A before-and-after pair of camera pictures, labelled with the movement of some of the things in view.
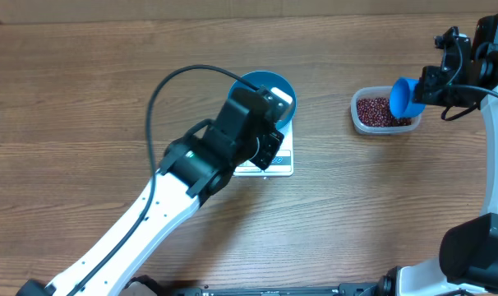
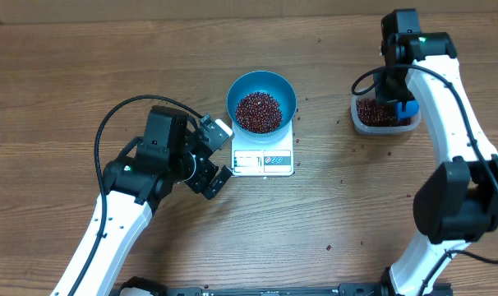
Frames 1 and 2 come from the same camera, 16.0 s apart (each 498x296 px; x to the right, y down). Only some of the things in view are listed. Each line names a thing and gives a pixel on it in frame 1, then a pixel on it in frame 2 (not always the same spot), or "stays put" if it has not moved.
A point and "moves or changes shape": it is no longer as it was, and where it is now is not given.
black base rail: x=149 y=286 stays put
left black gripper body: x=263 y=151 → x=195 y=174
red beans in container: x=376 y=111 stays put
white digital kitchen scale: x=282 y=165 stays put
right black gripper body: x=433 y=92 → x=388 y=89
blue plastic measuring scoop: x=401 y=98 moves or changes shape
